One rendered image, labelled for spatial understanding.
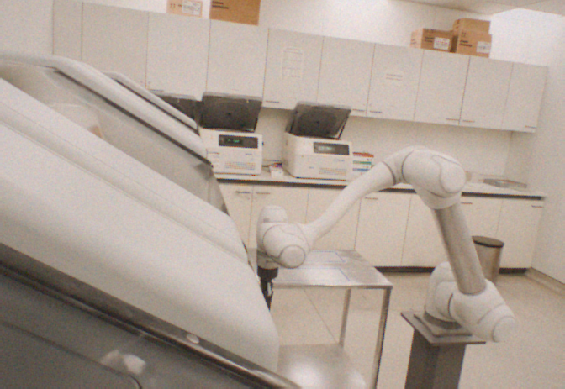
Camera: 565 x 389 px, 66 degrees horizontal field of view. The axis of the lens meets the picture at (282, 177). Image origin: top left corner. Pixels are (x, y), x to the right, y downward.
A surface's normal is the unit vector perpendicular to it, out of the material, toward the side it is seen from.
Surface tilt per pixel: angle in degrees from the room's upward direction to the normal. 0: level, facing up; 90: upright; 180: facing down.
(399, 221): 90
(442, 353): 90
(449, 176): 85
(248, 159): 90
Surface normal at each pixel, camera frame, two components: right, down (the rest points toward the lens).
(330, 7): 0.21, 0.19
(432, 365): -0.53, 0.09
